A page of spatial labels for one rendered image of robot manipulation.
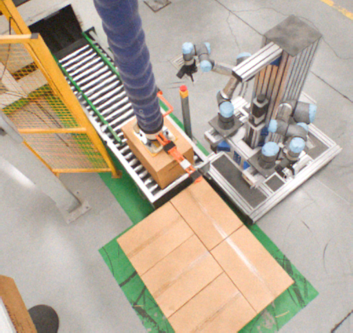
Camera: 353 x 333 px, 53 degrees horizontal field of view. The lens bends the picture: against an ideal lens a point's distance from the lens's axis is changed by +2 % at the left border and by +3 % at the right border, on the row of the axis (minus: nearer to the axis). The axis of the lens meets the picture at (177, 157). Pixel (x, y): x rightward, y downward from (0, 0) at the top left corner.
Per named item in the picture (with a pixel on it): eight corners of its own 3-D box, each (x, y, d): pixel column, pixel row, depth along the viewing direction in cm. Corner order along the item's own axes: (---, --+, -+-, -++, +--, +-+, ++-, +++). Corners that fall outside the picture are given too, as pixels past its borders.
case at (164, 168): (129, 147, 356) (119, 127, 321) (160, 126, 365) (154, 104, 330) (162, 189, 332) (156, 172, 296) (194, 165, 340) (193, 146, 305)
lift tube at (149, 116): (133, 122, 297) (97, 24, 205) (154, 108, 301) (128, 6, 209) (147, 138, 288) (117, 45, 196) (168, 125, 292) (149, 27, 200)
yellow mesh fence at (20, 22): (52, 93, 470) (-53, -68, 284) (58, 89, 472) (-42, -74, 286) (96, 152, 421) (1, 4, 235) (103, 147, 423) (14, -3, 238)
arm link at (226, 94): (216, 109, 294) (244, 64, 249) (212, 96, 301) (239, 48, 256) (229, 110, 298) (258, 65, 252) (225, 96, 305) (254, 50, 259)
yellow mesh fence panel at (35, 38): (48, 179, 410) (-89, 47, 224) (50, 171, 414) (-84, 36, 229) (121, 178, 402) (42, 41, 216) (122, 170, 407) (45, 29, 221)
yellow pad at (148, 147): (131, 132, 317) (129, 129, 312) (140, 127, 319) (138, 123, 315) (152, 157, 303) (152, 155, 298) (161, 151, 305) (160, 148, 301)
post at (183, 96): (185, 142, 417) (178, 89, 328) (189, 138, 418) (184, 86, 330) (188, 145, 414) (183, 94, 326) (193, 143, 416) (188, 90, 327)
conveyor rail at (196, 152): (93, 43, 449) (88, 32, 432) (96, 42, 450) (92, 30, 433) (205, 169, 353) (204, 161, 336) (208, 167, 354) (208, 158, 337)
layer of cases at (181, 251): (125, 249, 349) (116, 239, 314) (203, 191, 370) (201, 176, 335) (199, 363, 300) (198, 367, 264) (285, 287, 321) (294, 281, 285)
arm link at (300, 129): (291, 118, 204) (286, 134, 199) (311, 123, 201) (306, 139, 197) (288, 125, 211) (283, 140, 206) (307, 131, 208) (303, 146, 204)
